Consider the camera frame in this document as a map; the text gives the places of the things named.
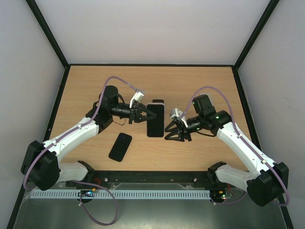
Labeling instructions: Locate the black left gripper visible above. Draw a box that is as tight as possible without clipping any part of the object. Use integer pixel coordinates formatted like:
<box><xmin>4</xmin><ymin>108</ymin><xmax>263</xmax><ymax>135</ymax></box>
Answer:
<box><xmin>110</xmin><ymin>102</ymin><xmax>156</xmax><ymax>125</ymax></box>

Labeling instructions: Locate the pink phone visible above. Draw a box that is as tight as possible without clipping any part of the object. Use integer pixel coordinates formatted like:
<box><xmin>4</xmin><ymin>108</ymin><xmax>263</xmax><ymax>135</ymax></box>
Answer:
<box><xmin>147</xmin><ymin>102</ymin><xmax>165</xmax><ymax>137</ymax></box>

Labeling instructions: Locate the phone with black screen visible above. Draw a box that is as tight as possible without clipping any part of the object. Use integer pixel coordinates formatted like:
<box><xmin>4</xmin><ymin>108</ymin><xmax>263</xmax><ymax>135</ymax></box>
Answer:
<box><xmin>152</xmin><ymin>99</ymin><xmax>164</xmax><ymax>103</ymax></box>

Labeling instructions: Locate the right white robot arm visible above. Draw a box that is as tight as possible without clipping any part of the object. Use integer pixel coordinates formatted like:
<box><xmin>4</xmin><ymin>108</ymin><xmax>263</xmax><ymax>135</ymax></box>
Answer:
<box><xmin>165</xmin><ymin>94</ymin><xmax>289</xmax><ymax>207</ymax></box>

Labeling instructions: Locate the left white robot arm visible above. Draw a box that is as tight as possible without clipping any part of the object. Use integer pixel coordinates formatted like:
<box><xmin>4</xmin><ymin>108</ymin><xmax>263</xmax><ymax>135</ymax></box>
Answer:
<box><xmin>21</xmin><ymin>85</ymin><xmax>156</xmax><ymax>191</ymax></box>

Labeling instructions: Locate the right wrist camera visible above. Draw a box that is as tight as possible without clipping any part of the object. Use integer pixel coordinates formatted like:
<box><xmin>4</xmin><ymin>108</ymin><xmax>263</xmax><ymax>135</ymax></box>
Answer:
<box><xmin>169</xmin><ymin>108</ymin><xmax>188</xmax><ymax>127</ymax></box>

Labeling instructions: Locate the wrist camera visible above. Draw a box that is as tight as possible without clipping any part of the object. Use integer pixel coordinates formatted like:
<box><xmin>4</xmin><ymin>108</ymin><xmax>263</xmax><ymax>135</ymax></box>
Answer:
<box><xmin>129</xmin><ymin>89</ymin><xmax>145</xmax><ymax>108</ymax></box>
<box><xmin>169</xmin><ymin>108</ymin><xmax>188</xmax><ymax>127</ymax></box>

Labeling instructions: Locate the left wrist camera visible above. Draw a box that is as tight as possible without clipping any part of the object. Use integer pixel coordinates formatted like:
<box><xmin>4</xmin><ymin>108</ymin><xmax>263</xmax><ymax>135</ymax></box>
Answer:
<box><xmin>129</xmin><ymin>89</ymin><xmax>145</xmax><ymax>108</ymax></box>

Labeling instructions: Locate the black front mounting rail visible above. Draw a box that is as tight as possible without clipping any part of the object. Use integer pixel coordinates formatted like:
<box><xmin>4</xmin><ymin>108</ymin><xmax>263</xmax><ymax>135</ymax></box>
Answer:
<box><xmin>64</xmin><ymin>169</ymin><xmax>229</xmax><ymax>189</ymax></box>

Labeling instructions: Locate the black aluminium frame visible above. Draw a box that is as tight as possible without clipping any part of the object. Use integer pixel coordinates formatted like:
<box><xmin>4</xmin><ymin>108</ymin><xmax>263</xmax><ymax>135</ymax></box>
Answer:
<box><xmin>5</xmin><ymin>0</ymin><xmax>294</xmax><ymax>229</ymax></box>

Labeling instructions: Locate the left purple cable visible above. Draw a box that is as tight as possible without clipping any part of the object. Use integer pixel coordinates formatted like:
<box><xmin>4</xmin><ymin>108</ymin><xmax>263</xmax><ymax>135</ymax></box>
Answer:
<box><xmin>22</xmin><ymin>76</ymin><xmax>141</xmax><ymax>226</ymax></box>

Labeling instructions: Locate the grey slotted cable duct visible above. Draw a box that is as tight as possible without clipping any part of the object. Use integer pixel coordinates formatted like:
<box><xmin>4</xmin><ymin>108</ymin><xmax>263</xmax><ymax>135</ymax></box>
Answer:
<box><xmin>30</xmin><ymin>189</ymin><xmax>210</xmax><ymax>200</ymax></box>

